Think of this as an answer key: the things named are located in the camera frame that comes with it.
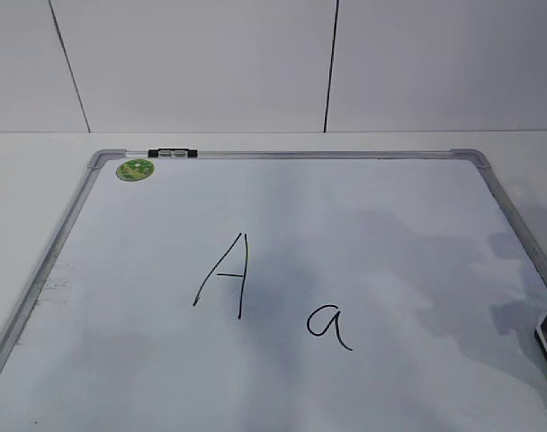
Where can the white board with aluminium frame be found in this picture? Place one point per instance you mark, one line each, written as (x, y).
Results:
(346, 291)

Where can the black marker pen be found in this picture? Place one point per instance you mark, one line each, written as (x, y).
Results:
(162, 153)

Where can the round green magnet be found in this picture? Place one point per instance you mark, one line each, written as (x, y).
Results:
(135, 170)

